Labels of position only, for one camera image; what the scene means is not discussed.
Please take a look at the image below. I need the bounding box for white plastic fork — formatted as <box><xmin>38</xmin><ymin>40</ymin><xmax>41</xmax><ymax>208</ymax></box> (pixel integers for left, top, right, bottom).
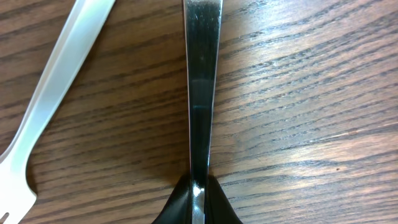
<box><xmin>1</xmin><ymin>0</ymin><xmax>115</xmax><ymax>224</ymax></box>

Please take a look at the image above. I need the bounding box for metal fork dark handle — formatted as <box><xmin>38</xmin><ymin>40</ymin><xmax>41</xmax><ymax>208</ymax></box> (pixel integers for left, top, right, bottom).
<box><xmin>183</xmin><ymin>0</ymin><xmax>223</xmax><ymax>224</ymax></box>

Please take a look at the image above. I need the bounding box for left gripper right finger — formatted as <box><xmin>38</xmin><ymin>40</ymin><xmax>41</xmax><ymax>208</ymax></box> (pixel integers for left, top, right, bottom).
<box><xmin>205</xmin><ymin>175</ymin><xmax>243</xmax><ymax>224</ymax></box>

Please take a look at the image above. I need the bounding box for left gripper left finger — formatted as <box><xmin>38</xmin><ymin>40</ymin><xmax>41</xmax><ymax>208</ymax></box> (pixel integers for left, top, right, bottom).
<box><xmin>152</xmin><ymin>174</ymin><xmax>191</xmax><ymax>224</ymax></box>

